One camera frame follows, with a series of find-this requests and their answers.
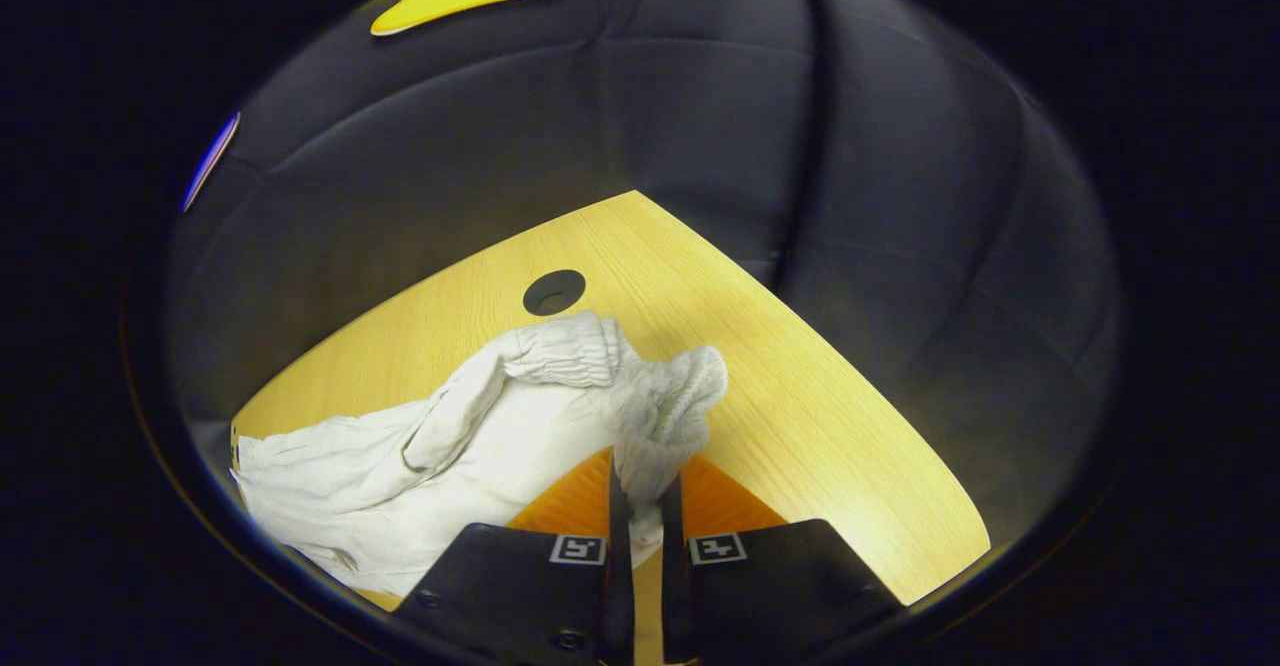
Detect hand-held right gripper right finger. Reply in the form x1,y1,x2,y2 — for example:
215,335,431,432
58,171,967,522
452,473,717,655
660,456,906,665

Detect white jeans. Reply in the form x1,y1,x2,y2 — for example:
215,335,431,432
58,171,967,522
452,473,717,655
230,311,729,597

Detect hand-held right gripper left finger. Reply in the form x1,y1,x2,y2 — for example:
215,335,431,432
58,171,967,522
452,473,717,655
390,449,636,666

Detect round black table grommet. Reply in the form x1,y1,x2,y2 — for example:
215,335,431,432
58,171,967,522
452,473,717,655
522,269,587,317

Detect black backdrop cloth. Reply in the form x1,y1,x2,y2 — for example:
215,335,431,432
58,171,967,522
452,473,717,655
165,0,1121,607

